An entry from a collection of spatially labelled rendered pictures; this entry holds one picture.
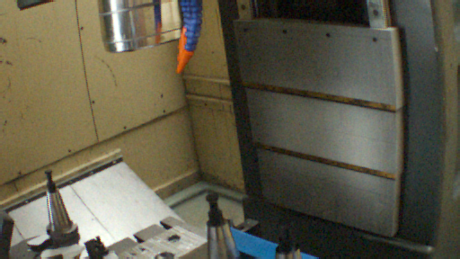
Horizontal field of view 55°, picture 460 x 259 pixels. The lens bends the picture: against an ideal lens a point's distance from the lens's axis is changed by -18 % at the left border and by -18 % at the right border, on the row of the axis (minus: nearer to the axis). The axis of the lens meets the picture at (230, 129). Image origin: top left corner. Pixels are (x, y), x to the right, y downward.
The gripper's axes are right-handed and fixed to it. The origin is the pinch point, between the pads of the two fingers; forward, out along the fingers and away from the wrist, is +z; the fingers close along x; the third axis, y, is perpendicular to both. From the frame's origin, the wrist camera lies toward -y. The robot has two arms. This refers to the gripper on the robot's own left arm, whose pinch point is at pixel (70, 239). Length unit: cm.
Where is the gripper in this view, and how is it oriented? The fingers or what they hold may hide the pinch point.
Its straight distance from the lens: 87.2
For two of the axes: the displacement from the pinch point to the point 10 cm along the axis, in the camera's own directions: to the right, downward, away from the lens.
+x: 6.8, 1.6, -7.1
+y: 0.8, 9.5, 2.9
